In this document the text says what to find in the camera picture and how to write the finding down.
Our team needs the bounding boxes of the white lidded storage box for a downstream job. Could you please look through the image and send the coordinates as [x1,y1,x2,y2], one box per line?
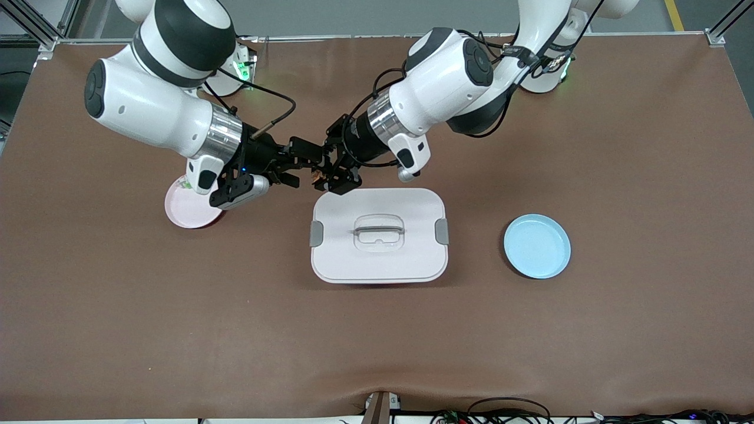
[310,188,449,284]

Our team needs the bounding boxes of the pink round plate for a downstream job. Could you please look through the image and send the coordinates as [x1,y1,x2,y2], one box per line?
[164,175,227,230]

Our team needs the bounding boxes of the brown table mat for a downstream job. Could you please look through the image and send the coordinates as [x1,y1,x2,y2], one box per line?
[0,34,754,422]

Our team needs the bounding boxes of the light blue round plate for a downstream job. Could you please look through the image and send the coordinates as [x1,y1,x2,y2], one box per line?
[503,214,572,280]

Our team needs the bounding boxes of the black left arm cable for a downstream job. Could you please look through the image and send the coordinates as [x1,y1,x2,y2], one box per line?
[340,66,414,170]

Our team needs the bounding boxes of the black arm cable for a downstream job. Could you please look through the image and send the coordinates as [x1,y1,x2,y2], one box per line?
[340,66,414,170]
[203,65,297,142]

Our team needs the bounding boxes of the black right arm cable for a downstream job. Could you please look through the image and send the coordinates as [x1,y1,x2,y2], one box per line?
[203,65,297,142]

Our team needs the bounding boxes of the black left base cable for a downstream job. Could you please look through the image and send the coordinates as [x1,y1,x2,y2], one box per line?
[457,28,520,64]

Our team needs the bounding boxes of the brown camera mount bracket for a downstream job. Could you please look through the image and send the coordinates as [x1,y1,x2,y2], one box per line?
[361,390,402,424]

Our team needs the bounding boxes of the aluminium frame post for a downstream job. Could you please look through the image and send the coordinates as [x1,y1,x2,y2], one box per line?
[0,0,80,54]
[706,0,754,48]

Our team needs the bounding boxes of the black looped cable bundle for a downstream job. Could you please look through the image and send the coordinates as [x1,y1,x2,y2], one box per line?
[430,397,554,424]

